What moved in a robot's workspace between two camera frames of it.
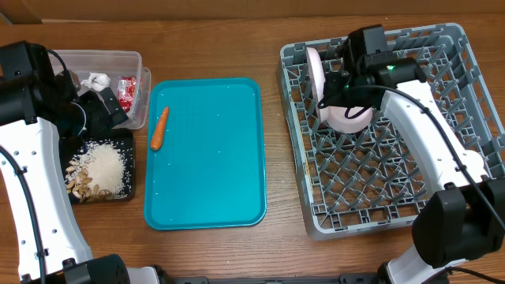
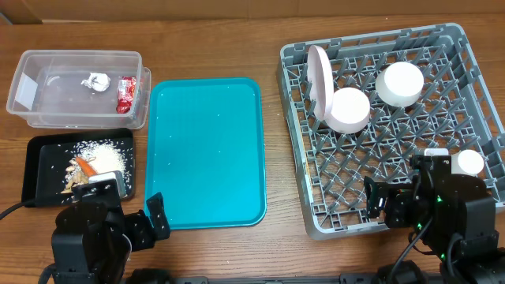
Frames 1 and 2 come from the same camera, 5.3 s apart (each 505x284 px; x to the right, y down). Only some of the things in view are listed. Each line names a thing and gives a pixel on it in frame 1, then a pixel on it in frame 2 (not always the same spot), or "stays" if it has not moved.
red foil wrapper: (125, 86) stays
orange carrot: (158, 135) → (86, 167)
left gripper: (102, 120) → (145, 236)
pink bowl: (336, 118) stays
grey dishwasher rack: (364, 180) stays
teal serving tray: (209, 170) stays
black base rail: (358, 278) stays
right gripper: (335, 84) → (402, 200)
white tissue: (97, 81) stays
